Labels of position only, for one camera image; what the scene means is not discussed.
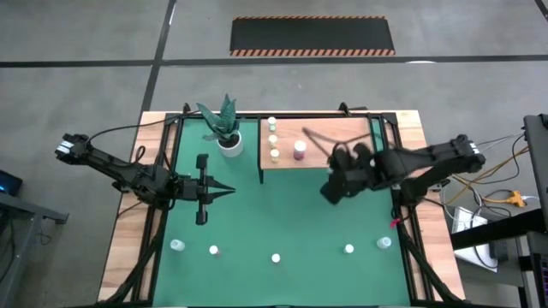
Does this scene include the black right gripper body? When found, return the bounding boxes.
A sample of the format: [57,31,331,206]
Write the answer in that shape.
[328,143,389,194]

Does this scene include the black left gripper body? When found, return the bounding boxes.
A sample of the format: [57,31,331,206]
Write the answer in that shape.
[172,153,210,227]

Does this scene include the pink Pepto bottle white cap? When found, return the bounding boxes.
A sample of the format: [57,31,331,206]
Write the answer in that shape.
[293,139,308,162]

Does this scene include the snake plant in white pot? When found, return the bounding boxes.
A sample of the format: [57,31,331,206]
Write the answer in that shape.
[195,93,244,158]

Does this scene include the white box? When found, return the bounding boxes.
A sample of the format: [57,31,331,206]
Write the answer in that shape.
[444,206,500,273]

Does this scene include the black mat with orange stripes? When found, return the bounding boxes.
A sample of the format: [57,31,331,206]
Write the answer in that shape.
[229,15,396,57]

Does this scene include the black desk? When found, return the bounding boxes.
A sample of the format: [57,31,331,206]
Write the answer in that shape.
[449,208,548,253]

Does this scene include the yellow power adaptor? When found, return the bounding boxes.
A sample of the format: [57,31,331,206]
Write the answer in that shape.
[504,190,527,209]

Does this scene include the grey metal table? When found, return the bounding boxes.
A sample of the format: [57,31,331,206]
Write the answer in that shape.
[0,190,69,308]

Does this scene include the computer monitor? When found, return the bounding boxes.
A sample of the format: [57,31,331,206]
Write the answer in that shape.
[522,113,548,223]

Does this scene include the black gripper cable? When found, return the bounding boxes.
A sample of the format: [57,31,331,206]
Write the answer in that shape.
[301,126,374,158]

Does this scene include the black aluminium rig frame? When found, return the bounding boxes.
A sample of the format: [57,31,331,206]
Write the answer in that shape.
[96,101,468,308]

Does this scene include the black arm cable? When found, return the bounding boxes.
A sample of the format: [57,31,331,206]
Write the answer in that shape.
[86,110,192,145]

